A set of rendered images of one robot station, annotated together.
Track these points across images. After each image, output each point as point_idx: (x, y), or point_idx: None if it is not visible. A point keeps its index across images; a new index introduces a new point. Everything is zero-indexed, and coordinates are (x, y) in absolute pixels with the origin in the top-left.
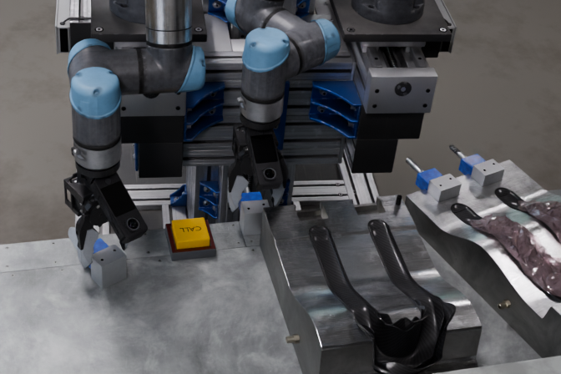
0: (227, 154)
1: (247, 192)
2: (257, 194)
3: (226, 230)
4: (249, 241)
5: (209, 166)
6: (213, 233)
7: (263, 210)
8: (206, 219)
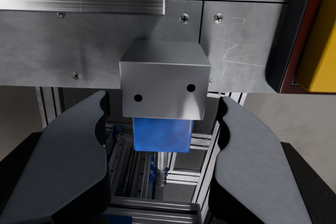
0: (150, 214)
1: (163, 153)
2: (143, 144)
3: (229, 66)
4: (190, 18)
5: (152, 193)
6: (262, 64)
7: None
8: (282, 92)
